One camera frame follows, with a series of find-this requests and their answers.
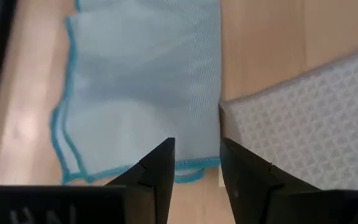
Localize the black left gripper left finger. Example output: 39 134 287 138
104 137 177 224

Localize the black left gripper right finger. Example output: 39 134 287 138
219 137 323 224

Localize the grey waffle microfiber towel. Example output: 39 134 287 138
218 45 358 191

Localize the light blue microfiber towel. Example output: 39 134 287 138
49 0 223 185

